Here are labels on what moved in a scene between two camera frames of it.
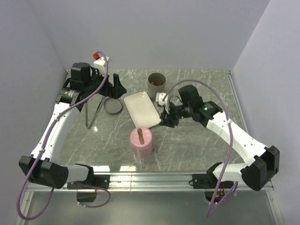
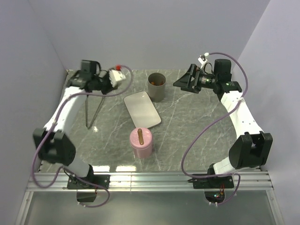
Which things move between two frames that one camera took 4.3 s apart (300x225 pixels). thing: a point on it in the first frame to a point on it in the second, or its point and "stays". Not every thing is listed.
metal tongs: x=88 y=126 stays
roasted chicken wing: x=157 y=84 stays
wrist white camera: x=100 y=63 to x=116 y=75
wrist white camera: x=159 y=97 to x=202 y=59
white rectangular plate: x=142 y=111 stays
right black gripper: x=168 y=120 to x=185 y=81
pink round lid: x=135 y=140 stays
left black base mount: x=101 y=181 stays
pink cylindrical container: x=142 y=153 stays
